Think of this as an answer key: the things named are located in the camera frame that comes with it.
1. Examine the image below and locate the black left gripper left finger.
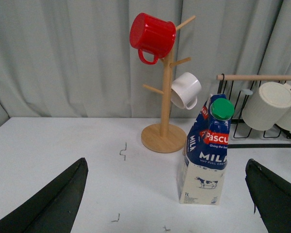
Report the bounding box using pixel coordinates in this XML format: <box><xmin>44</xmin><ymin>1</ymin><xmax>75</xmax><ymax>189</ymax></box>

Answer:
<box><xmin>0</xmin><ymin>158</ymin><xmax>88</xmax><ymax>233</ymax></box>

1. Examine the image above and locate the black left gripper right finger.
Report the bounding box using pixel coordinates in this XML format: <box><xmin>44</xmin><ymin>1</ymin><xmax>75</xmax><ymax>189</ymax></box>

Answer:
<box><xmin>245</xmin><ymin>159</ymin><xmax>291</xmax><ymax>233</ymax></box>

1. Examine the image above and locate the blue white milk carton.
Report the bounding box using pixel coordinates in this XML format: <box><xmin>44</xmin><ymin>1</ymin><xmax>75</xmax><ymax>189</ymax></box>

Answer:
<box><xmin>177</xmin><ymin>94</ymin><xmax>234</xmax><ymax>205</ymax></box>

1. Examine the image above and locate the cream ribbed cup left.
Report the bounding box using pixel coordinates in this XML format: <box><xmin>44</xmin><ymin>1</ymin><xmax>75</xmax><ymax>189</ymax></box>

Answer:
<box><xmin>242</xmin><ymin>82</ymin><xmax>291</xmax><ymax>131</ymax></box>

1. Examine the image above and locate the wooden mug tree stand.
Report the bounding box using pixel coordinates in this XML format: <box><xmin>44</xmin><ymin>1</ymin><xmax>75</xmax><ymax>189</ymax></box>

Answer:
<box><xmin>140</xmin><ymin>15</ymin><xmax>196</xmax><ymax>154</ymax></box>

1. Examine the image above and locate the white mug on tree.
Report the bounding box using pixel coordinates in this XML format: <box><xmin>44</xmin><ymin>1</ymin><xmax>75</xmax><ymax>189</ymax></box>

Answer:
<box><xmin>171</xmin><ymin>72</ymin><xmax>202</xmax><ymax>110</ymax></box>

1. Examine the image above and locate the grey curtain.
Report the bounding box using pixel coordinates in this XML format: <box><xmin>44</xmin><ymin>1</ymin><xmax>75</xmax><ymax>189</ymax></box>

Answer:
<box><xmin>0</xmin><ymin>0</ymin><xmax>291</xmax><ymax>126</ymax></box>

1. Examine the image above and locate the red mug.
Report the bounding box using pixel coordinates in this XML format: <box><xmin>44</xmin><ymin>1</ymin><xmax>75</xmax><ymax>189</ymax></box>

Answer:
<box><xmin>129</xmin><ymin>13</ymin><xmax>176</xmax><ymax>65</ymax></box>

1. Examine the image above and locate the black wire dish rack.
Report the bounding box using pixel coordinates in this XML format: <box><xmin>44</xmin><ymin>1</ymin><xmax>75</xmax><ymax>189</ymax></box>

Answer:
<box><xmin>217</xmin><ymin>74</ymin><xmax>291</xmax><ymax>149</ymax></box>

